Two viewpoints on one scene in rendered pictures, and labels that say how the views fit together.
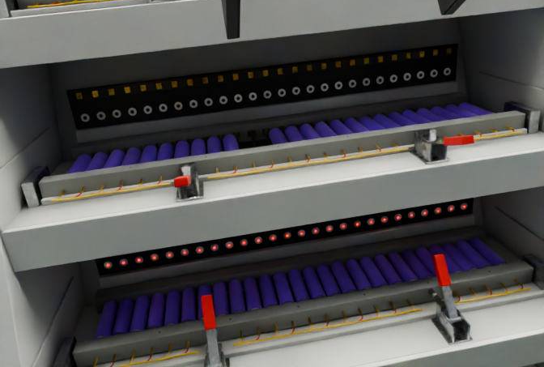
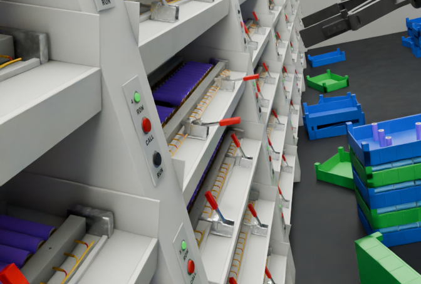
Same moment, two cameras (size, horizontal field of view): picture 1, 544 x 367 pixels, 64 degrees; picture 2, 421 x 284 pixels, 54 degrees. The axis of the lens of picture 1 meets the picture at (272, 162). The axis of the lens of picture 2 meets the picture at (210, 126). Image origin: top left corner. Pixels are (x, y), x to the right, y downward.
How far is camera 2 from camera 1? 0.74 m
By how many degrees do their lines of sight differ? 66
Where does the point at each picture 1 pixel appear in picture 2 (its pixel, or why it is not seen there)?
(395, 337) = (237, 177)
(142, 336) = not seen: hidden behind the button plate
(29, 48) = (151, 60)
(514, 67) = (207, 41)
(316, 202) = not seen: hidden behind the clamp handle
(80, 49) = (163, 56)
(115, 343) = not seen: hidden behind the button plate
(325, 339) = (223, 194)
